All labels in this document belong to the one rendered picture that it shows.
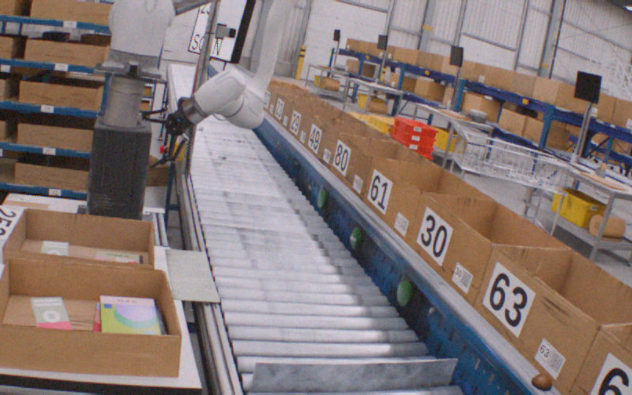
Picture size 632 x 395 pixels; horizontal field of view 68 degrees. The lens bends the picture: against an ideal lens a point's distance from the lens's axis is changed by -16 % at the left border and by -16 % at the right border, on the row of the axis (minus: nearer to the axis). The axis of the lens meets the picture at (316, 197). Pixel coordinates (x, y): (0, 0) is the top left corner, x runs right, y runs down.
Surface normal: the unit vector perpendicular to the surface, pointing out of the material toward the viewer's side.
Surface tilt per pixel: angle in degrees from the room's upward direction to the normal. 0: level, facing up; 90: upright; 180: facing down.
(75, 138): 91
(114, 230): 89
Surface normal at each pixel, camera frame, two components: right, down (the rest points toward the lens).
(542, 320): -0.94, -0.10
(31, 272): 0.36, 0.32
